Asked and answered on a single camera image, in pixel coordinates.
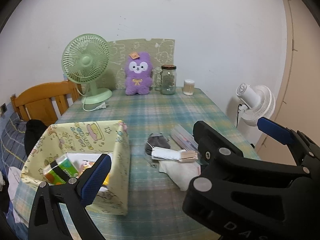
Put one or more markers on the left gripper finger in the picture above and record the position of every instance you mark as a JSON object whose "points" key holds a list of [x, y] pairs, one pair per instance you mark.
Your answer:
{"points": [[46, 218]]}

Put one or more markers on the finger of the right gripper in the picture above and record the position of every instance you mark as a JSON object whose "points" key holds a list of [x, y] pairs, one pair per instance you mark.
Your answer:
{"points": [[297, 142], [211, 141]]}

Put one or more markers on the white roll with wooden clip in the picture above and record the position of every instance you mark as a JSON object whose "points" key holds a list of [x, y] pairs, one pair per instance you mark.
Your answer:
{"points": [[165, 154]]}

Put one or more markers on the clear plastic pencil pouch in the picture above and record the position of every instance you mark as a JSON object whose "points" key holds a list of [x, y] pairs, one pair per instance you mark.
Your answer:
{"points": [[183, 138]]}

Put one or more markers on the green tissue pack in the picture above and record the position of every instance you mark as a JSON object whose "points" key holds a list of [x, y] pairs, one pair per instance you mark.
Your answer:
{"points": [[60, 170]]}

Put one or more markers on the white towel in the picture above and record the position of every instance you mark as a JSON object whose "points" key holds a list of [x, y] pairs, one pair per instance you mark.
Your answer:
{"points": [[180, 173]]}

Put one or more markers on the cartoon tissue pack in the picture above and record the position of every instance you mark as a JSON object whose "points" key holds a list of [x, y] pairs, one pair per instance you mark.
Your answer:
{"points": [[94, 173]]}

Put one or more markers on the gray socks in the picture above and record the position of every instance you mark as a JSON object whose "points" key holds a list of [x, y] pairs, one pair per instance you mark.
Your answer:
{"points": [[156, 140]]}

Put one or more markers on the beige door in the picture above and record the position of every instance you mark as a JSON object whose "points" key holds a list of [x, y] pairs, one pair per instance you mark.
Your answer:
{"points": [[289, 38]]}

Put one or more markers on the white standing fan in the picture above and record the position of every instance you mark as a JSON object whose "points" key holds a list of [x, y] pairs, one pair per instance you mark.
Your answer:
{"points": [[258, 101]]}

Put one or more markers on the white garment on bed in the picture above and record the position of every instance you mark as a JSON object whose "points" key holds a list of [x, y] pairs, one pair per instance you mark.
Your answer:
{"points": [[14, 178]]}

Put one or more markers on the cotton swab container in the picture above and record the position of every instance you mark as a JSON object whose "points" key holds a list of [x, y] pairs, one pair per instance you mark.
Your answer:
{"points": [[188, 87]]}

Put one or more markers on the blue plaid pillow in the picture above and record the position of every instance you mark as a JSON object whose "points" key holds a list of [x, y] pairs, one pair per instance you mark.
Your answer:
{"points": [[12, 144]]}

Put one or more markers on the yellow cartoon storage box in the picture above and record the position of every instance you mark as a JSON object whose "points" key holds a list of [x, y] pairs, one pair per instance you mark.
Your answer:
{"points": [[95, 151]]}

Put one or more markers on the black clothing on chair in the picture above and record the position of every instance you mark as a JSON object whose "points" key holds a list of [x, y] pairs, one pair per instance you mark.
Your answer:
{"points": [[34, 130]]}

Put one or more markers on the glass mason jar mug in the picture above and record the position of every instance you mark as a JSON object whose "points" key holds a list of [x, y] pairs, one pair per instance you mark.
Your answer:
{"points": [[165, 80]]}

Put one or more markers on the wooden bed headboard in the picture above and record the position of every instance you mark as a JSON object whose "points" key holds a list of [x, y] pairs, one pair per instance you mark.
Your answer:
{"points": [[37, 102]]}

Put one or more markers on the purple plush bear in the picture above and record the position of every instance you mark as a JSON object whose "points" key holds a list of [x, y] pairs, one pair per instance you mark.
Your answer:
{"points": [[138, 74]]}

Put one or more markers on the green patterned board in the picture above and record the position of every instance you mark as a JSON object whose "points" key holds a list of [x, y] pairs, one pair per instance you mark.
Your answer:
{"points": [[155, 52]]}

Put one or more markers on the green desk fan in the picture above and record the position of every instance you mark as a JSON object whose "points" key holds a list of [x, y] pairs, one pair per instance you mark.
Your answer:
{"points": [[84, 61]]}

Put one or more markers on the wall power outlet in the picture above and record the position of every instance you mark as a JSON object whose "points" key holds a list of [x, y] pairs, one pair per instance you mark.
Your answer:
{"points": [[3, 108]]}

